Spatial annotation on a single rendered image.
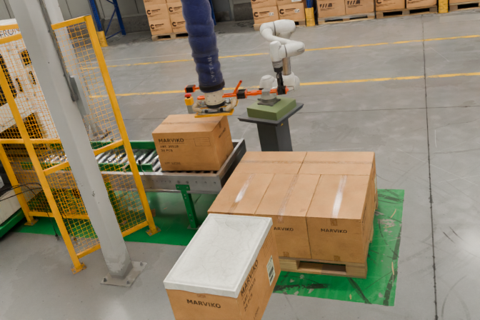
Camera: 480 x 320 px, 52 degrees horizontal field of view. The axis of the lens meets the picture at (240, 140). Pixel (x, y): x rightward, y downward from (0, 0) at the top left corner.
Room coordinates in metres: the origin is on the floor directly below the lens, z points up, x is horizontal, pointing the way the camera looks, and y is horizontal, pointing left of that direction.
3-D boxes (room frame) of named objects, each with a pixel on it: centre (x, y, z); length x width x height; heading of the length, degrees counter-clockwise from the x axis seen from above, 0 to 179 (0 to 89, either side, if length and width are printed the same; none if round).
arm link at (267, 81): (4.62, -0.38, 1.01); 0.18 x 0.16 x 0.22; 91
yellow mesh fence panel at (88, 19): (3.83, 1.32, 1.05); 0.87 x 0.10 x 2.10; 118
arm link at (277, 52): (3.93, -0.44, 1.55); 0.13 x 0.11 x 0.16; 90
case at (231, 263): (2.19, 0.22, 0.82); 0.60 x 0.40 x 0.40; 155
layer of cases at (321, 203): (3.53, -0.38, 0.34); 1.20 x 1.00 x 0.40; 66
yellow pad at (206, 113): (4.00, 0.17, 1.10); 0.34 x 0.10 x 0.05; 74
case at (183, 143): (4.24, 0.43, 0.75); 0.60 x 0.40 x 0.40; 68
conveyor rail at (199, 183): (4.26, 1.31, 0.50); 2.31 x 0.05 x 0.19; 66
